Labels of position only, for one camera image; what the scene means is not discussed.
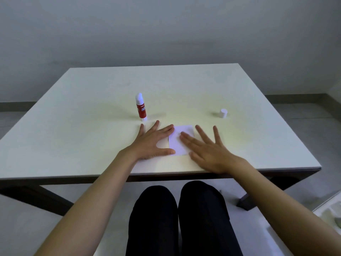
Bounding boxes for person's right hand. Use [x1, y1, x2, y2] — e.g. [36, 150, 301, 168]
[180, 125, 241, 175]

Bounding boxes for black trousers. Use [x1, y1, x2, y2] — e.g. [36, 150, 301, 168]
[125, 180, 244, 256]

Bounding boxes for person's right forearm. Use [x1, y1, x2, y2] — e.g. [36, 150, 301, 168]
[229, 157, 341, 256]

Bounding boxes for white paper sheet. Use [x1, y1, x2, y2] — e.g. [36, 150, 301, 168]
[156, 125, 195, 156]

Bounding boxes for white table with dark frame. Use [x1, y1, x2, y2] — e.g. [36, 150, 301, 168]
[0, 63, 322, 217]

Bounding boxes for person's left hand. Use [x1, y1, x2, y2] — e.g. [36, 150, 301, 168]
[127, 120, 176, 161]

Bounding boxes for person's left forearm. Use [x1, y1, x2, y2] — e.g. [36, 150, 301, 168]
[34, 149, 139, 256]

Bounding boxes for white tray box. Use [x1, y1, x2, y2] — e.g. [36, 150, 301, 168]
[311, 191, 341, 230]

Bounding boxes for red and white glue stick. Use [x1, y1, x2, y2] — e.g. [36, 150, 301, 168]
[135, 93, 148, 122]

